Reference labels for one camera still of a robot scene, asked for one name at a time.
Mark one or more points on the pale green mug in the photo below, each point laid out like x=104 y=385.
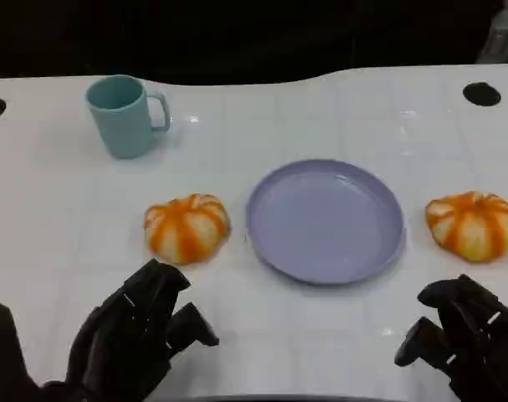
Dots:
x=124 y=125

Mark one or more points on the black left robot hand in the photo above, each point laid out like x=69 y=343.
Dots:
x=119 y=343

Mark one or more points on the orange white toy bread roll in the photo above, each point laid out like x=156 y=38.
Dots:
x=186 y=230
x=471 y=228

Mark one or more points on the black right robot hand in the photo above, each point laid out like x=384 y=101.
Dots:
x=483 y=343

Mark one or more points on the grey metal frame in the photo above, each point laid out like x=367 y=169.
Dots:
x=504 y=37

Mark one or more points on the lilac plate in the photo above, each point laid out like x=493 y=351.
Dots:
x=324 y=222

